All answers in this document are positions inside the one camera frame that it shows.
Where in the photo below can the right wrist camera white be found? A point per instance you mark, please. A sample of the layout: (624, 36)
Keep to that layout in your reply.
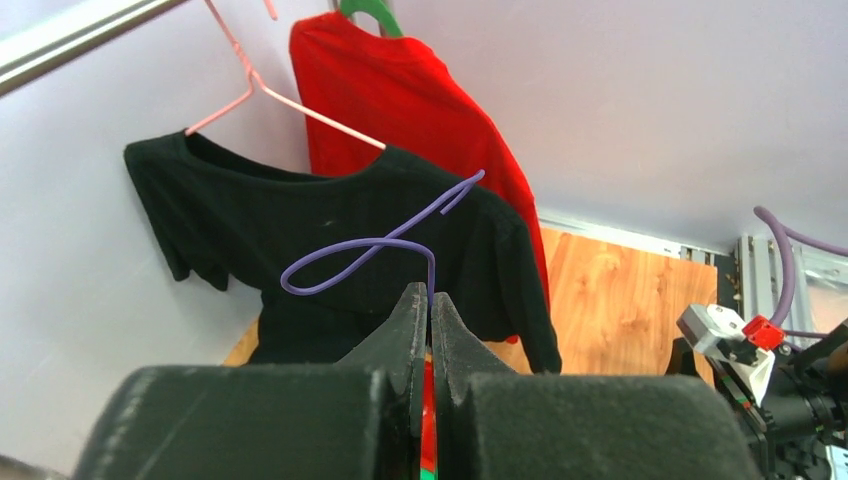
(717, 333)

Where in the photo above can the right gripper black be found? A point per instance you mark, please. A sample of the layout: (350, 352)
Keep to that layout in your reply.
(685, 361)

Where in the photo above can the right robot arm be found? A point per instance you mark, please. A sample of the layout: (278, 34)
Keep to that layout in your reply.
(791, 405)

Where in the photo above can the green hanger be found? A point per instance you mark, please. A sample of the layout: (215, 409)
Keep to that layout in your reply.
(378, 10)

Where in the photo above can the pink wire hanger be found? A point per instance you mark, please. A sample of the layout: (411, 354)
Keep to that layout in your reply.
(256, 82)

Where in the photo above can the metal clothes rack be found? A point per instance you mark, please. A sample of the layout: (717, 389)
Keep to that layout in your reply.
(38, 37)

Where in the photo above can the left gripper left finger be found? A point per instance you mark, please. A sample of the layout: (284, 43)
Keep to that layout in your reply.
(358, 418)

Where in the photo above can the black t-shirt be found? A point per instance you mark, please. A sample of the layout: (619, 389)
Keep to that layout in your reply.
(221, 216)

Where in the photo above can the red t-shirt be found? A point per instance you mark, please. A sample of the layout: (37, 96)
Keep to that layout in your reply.
(397, 91)

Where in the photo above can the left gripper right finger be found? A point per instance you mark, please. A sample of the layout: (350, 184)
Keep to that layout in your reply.
(494, 423)

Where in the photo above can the red plastic bin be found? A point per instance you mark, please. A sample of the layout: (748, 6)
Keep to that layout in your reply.
(428, 435)

